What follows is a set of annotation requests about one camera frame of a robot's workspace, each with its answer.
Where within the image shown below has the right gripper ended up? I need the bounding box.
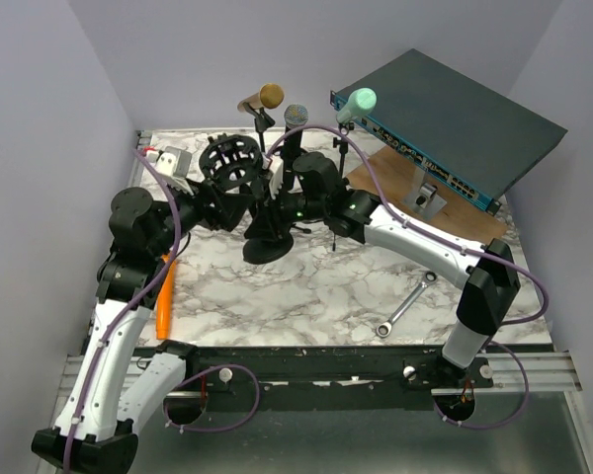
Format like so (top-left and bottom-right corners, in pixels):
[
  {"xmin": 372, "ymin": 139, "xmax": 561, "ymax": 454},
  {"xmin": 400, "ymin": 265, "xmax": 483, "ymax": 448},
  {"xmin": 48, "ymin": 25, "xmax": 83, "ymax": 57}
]
[{"xmin": 243, "ymin": 183, "xmax": 326, "ymax": 243}]

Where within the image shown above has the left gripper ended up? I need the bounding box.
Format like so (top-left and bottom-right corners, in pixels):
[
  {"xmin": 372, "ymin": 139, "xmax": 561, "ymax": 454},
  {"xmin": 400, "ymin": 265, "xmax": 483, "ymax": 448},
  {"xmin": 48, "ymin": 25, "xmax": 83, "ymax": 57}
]
[{"xmin": 149, "ymin": 174, "xmax": 254, "ymax": 257}]

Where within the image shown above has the black round-base shock-mount stand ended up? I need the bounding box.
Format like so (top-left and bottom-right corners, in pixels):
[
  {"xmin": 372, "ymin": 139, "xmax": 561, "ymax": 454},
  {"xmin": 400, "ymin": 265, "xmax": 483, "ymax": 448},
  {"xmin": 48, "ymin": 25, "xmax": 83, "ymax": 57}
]
[{"xmin": 199, "ymin": 133, "xmax": 294, "ymax": 265}]

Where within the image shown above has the orange microphone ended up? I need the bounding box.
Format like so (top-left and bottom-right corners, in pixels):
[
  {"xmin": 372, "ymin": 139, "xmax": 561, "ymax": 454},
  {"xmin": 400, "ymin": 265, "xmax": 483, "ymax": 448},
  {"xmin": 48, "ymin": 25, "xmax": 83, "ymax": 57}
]
[{"xmin": 155, "ymin": 255, "xmax": 177, "ymax": 341}]

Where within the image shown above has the black silver-grille microphone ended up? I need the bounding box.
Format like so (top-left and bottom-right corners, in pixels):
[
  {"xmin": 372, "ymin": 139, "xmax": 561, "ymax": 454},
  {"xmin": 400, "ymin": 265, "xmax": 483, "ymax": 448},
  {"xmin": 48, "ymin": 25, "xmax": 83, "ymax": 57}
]
[{"xmin": 280, "ymin": 104, "xmax": 308, "ymax": 192}]

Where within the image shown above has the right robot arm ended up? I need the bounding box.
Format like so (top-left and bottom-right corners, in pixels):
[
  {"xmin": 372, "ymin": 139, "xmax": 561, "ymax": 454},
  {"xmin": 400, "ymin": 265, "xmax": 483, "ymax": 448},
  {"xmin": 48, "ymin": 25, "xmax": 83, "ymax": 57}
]
[{"xmin": 244, "ymin": 152, "xmax": 521, "ymax": 387}]

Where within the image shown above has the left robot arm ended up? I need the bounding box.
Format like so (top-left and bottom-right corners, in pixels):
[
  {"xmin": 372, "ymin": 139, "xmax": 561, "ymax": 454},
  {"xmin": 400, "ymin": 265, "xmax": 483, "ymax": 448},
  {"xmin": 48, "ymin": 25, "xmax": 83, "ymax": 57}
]
[{"xmin": 32, "ymin": 183, "xmax": 253, "ymax": 473}]

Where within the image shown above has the black round-base clip stand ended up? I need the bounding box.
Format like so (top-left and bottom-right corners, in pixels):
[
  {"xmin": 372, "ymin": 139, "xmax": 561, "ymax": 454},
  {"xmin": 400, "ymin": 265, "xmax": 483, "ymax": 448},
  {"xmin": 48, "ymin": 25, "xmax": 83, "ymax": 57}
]
[{"xmin": 243, "ymin": 103, "xmax": 276, "ymax": 153}]

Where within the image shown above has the black tall tripod stand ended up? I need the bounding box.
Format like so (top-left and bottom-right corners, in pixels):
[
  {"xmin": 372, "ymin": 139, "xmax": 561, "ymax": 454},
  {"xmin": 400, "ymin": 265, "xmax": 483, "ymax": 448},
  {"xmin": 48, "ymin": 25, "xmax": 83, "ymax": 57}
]
[{"xmin": 293, "ymin": 124, "xmax": 352, "ymax": 251}]

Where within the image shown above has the gold microphone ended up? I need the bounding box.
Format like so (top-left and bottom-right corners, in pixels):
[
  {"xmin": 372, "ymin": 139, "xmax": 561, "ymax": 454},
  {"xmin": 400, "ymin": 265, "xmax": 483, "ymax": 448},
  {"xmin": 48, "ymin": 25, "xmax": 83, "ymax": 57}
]
[{"xmin": 237, "ymin": 83, "xmax": 285, "ymax": 113}]

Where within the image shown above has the mint green microphone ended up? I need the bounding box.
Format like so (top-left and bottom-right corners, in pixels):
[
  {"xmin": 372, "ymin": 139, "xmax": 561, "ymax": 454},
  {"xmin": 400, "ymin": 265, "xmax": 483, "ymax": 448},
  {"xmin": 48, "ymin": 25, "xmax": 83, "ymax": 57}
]
[{"xmin": 336, "ymin": 88, "xmax": 378, "ymax": 124}]

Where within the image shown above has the wooden board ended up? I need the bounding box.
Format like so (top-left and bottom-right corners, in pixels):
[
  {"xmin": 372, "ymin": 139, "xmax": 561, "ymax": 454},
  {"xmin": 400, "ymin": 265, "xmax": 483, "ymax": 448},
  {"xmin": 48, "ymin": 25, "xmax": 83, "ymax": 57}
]
[{"xmin": 369, "ymin": 147, "xmax": 507, "ymax": 244}]

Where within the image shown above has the silver ratchet wrench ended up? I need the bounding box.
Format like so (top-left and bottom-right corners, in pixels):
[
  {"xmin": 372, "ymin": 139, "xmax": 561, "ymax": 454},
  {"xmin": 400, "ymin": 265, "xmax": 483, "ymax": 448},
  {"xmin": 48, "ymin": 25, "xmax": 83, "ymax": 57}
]
[{"xmin": 376, "ymin": 271, "xmax": 438, "ymax": 339}]

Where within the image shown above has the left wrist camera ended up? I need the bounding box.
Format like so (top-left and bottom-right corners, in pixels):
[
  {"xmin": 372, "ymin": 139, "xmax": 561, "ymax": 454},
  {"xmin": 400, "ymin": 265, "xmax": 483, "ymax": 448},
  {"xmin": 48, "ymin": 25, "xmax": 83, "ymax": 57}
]
[{"xmin": 145, "ymin": 146, "xmax": 192, "ymax": 181}]

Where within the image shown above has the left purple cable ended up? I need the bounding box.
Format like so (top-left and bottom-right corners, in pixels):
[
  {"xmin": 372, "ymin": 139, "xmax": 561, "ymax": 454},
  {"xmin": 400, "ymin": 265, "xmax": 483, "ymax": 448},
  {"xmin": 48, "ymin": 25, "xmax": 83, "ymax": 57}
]
[{"xmin": 61, "ymin": 147, "xmax": 262, "ymax": 474}]

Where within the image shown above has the purple cable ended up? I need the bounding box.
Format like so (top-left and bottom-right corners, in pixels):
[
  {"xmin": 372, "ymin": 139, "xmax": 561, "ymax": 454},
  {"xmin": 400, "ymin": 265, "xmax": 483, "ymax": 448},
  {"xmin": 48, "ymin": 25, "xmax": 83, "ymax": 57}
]
[
  {"xmin": 266, "ymin": 123, "xmax": 550, "ymax": 430},
  {"xmin": 61, "ymin": 147, "xmax": 262, "ymax": 474}
]

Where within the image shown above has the metal switch bracket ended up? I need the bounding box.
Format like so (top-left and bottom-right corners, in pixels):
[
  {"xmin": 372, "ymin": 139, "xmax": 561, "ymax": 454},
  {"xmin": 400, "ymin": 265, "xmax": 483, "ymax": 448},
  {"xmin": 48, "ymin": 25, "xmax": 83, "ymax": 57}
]
[{"xmin": 403, "ymin": 168, "xmax": 447, "ymax": 221}]

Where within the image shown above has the black front mounting rail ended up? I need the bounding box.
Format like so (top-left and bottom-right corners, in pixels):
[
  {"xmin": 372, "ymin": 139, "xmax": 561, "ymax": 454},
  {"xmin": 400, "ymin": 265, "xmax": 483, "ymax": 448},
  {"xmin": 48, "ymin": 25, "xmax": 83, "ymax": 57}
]
[{"xmin": 78, "ymin": 338, "xmax": 525, "ymax": 414}]

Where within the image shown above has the teal network switch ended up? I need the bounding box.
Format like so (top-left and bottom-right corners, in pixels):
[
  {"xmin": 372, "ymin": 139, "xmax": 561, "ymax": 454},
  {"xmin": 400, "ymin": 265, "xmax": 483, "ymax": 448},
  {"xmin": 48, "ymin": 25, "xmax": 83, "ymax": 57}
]
[{"xmin": 330, "ymin": 49, "xmax": 567, "ymax": 215}]

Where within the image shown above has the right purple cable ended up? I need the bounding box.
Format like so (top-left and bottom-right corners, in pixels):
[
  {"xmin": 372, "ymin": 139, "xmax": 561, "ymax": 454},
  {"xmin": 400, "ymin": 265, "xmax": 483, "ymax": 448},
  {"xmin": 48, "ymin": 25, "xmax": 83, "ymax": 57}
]
[{"xmin": 266, "ymin": 123, "xmax": 550, "ymax": 430}]

